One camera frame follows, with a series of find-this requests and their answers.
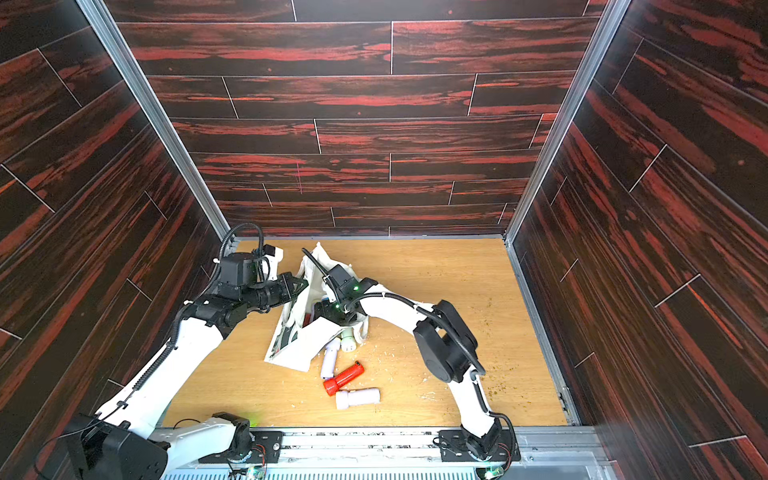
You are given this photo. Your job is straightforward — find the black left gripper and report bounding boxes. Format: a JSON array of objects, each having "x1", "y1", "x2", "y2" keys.
[{"x1": 241, "y1": 273, "x2": 310, "y2": 314}]

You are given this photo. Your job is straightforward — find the white canvas tote bag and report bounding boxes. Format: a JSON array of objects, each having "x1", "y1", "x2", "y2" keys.
[{"x1": 264, "y1": 257, "x2": 345, "y2": 372}]

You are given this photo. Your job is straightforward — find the white flashlight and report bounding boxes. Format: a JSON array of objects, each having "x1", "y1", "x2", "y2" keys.
[
  {"x1": 335, "y1": 388, "x2": 381, "y2": 410},
  {"x1": 340, "y1": 337, "x2": 357, "y2": 352},
  {"x1": 321, "y1": 338, "x2": 341, "y2": 380}
]

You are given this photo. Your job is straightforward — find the white flashlight bottom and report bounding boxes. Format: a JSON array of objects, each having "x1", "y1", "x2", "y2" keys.
[{"x1": 335, "y1": 388, "x2": 381, "y2": 410}]

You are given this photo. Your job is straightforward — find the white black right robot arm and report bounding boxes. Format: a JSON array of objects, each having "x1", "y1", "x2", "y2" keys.
[{"x1": 314, "y1": 261, "x2": 521, "y2": 462}]

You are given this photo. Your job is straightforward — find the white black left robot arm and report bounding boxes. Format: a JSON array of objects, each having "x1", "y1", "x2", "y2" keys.
[{"x1": 66, "y1": 272, "x2": 308, "y2": 479}]

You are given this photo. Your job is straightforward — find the red flashlight lower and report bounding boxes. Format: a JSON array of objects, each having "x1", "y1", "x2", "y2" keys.
[{"x1": 323, "y1": 361, "x2": 365, "y2": 396}]

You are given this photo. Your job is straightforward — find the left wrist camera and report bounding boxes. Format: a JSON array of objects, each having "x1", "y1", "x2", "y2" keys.
[{"x1": 217, "y1": 244, "x2": 284, "y2": 287}]

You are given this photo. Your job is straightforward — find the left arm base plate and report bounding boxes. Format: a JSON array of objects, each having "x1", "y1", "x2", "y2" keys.
[{"x1": 198, "y1": 429, "x2": 284, "y2": 465}]

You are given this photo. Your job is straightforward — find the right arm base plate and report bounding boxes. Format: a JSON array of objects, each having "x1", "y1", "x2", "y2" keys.
[{"x1": 432, "y1": 428, "x2": 521, "y2": 463}]

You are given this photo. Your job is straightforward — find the aluminium front rail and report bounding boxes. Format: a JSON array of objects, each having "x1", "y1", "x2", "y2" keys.
[{"x1": 167, "y1": 426, "x2": 619, "y2": 479}]

